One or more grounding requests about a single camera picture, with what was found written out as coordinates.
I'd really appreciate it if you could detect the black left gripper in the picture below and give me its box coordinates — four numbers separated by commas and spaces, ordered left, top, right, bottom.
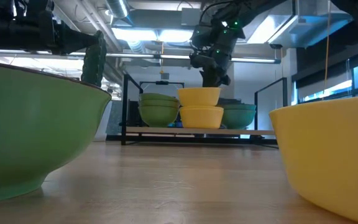
13, 0, 101, 56

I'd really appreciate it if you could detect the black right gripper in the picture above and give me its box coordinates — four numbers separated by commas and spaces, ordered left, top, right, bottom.
190, 19, 246, 88

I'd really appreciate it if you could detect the yellow plastic mini bowl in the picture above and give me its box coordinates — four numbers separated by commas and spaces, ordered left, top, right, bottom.
179, 107, 224, 129
268, 95, 358, 224
177, 86, 222, 107
180, 105, 224, 110

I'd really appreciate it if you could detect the blue patterned bowl teal outside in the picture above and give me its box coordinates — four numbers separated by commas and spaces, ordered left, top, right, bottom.
221, 108, 257, 130
221, 103, 257, 111

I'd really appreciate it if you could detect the green cactus plant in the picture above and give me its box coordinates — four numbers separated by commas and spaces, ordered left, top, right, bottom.
80, 30, 108, 88

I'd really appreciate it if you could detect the long linear ceiling light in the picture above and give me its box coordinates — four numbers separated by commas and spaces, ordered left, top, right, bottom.
0, 49, 282, 65

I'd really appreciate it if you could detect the black metal wooden shelf rack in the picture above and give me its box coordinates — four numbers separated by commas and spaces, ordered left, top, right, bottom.
121, 73, 288, 146

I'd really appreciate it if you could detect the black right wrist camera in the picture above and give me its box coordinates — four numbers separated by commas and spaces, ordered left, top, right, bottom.
190, 25, 213, 52

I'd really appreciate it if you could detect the round silver air duct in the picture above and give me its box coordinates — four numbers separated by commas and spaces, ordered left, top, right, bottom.
106, 0, 130, 19

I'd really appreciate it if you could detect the black background rig frame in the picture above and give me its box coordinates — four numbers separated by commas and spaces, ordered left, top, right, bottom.
139, 80, 185, 94

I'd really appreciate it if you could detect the black aluminium table frame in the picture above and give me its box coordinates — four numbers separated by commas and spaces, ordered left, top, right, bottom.
106, 134, 279, 147

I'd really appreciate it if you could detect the large rectangular silver duct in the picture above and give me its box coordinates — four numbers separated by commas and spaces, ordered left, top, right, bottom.
244, 0, 354, 49

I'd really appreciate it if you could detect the hanging yellow cord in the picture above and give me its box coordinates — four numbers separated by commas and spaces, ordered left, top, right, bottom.
322, 0, 332, 101

